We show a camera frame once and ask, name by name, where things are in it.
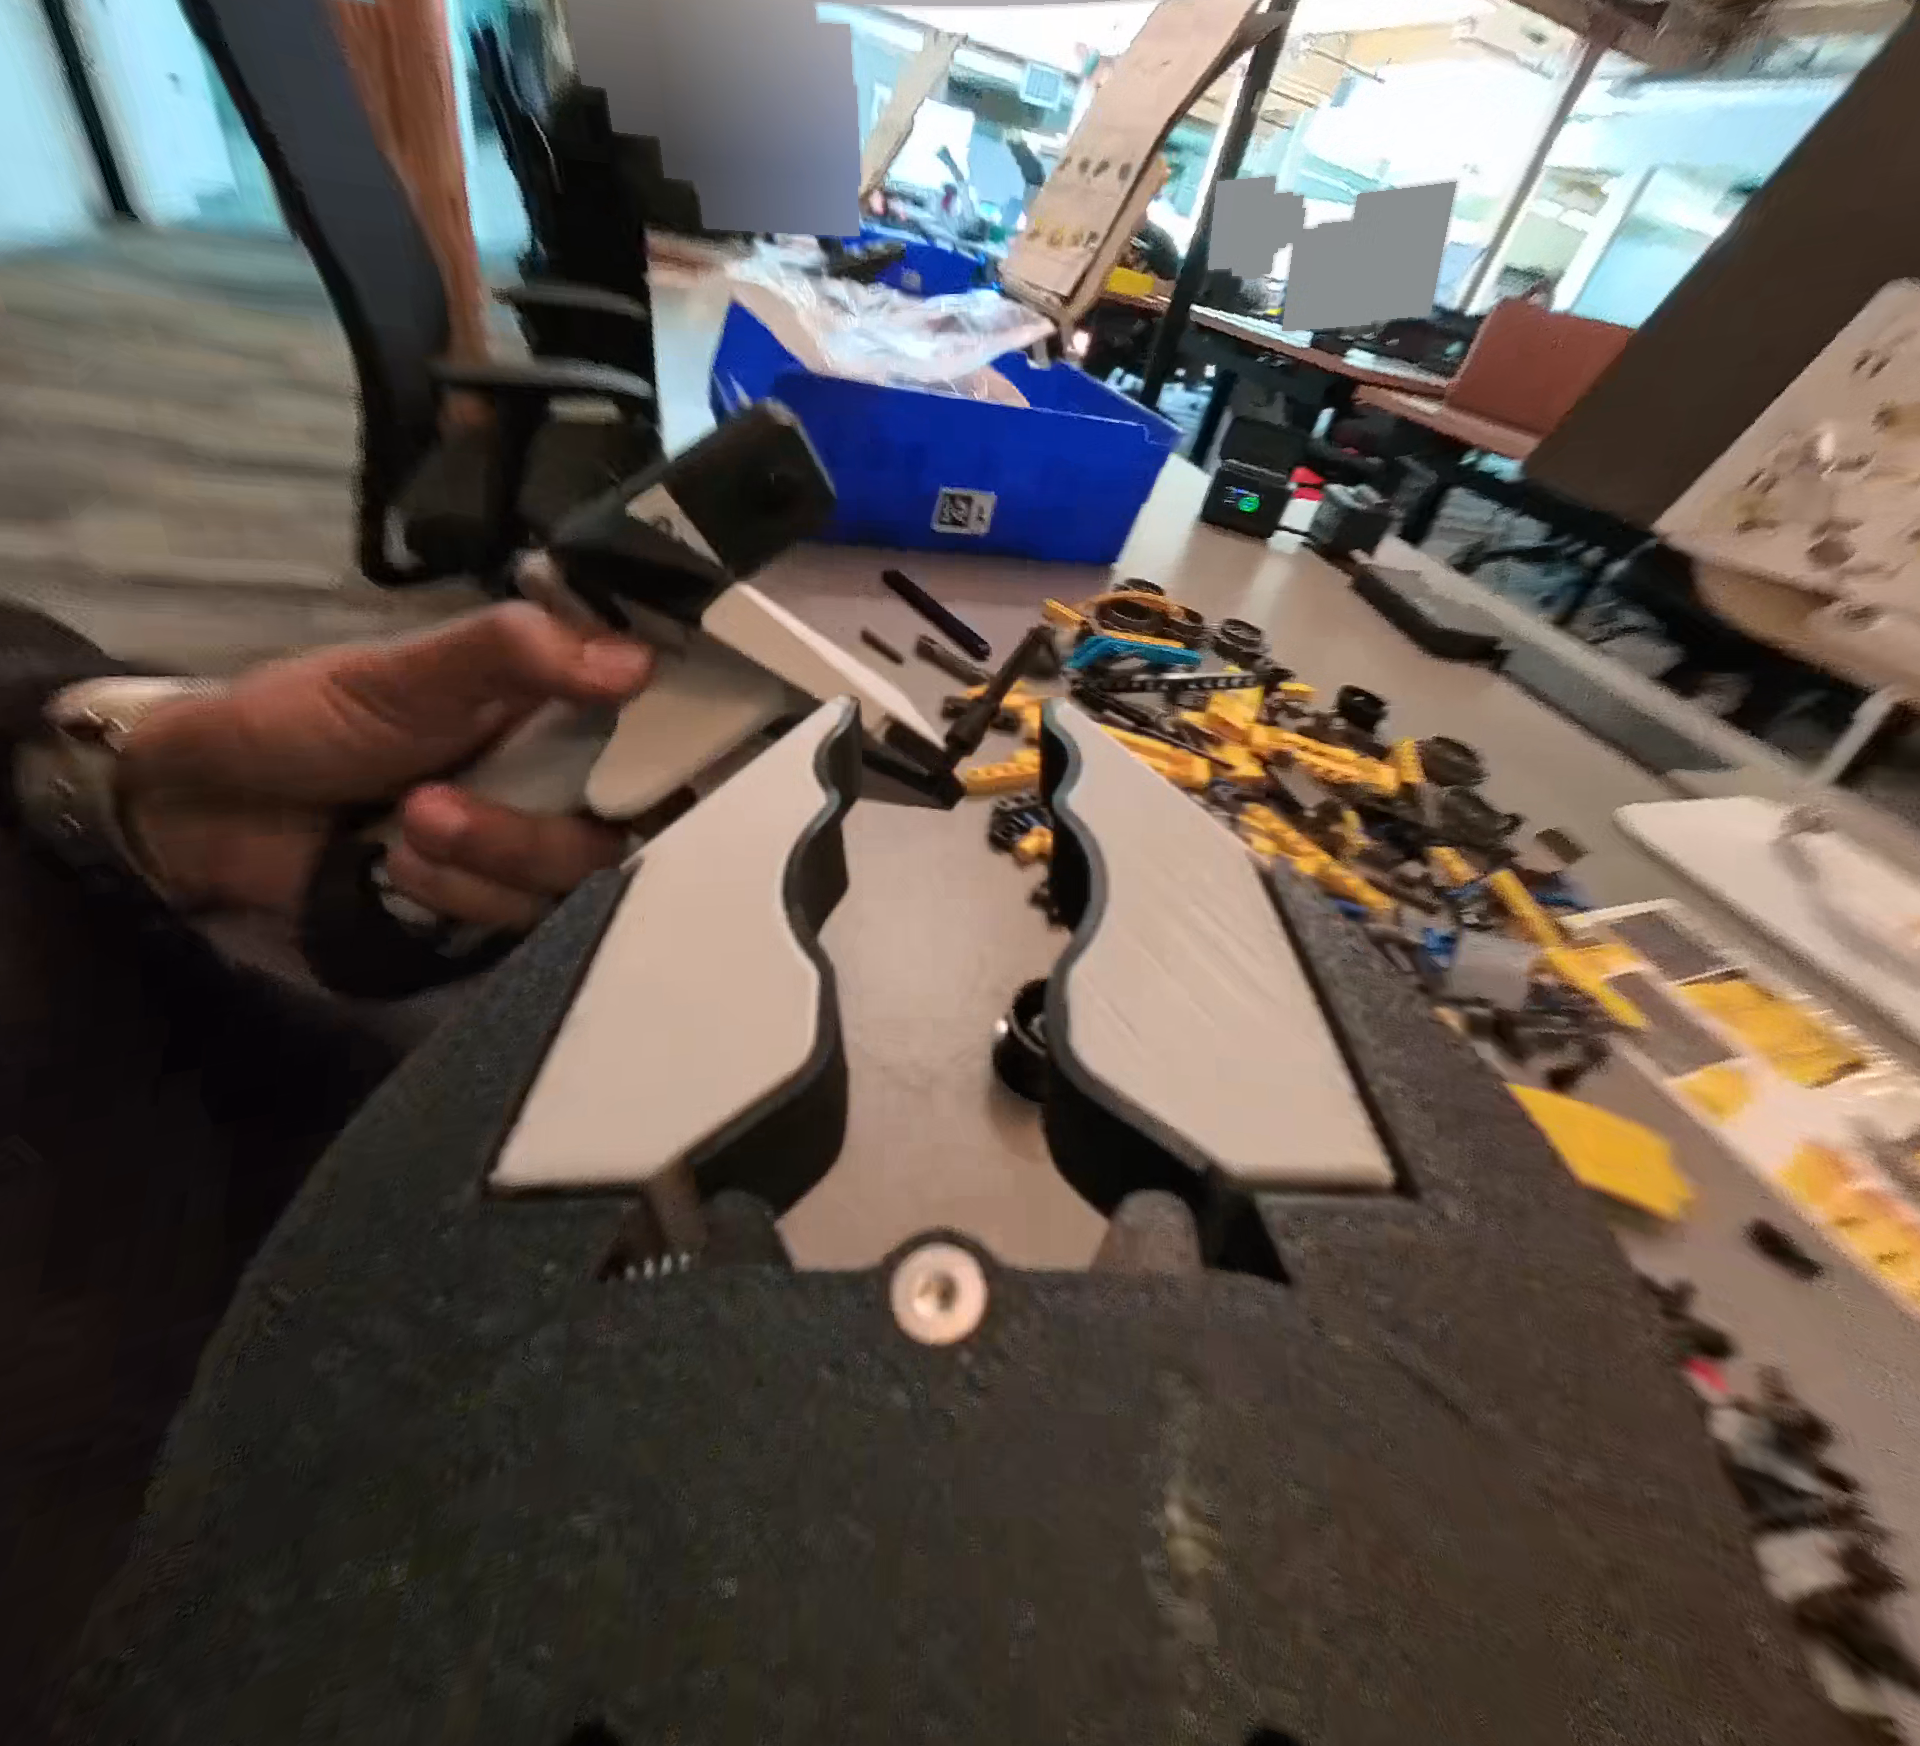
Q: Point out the metal wristwatch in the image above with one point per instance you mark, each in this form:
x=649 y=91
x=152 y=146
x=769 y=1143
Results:
x=75 y=771

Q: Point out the black device with green display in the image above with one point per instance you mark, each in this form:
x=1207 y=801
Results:
x=1245 y=497

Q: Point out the person's left forearm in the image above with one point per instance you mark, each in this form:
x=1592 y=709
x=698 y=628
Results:
x=38 y=666

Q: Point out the wooden post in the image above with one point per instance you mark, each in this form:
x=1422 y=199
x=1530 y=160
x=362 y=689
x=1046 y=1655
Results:
x=420 y=126

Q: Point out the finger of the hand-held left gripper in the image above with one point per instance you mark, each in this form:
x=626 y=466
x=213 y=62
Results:
x=824 y=659
x=674 y=741

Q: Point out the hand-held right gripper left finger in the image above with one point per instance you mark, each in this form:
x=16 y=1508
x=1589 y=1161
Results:
x=674 y=996

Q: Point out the black office chair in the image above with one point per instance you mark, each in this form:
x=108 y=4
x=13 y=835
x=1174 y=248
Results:
x=374 y=276

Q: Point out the clear plastic bags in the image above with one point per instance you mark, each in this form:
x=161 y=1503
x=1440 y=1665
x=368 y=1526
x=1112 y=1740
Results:
x=901 y=328

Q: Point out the black charger box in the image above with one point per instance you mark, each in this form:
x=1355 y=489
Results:
x=1347 y=517

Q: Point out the yellow grey sticker sheet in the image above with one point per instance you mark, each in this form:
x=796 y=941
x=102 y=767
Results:
x=1770 y=1041

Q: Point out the brown chair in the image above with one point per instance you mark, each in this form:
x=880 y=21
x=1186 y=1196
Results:
x=1538 y=375

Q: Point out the pile of toy building pieces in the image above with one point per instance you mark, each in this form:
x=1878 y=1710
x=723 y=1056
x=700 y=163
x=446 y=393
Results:
x=1321 y=771

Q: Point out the black metal pole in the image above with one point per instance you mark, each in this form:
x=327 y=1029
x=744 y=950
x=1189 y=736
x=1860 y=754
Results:
x=1261 y=126

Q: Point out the black flat case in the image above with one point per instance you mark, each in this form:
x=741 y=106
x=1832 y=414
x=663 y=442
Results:
x=1425 y=609

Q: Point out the brown background desk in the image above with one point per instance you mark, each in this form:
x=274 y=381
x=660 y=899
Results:
x=1350 y=375

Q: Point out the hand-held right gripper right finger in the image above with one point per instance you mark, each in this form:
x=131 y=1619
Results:
x=1200 y=1010

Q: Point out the person's left hand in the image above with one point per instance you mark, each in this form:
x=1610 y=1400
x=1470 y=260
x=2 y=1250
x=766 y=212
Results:
x=330 y=756

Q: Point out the blue plastic bin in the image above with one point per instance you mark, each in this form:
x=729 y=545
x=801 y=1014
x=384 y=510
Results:
x=975 y=456

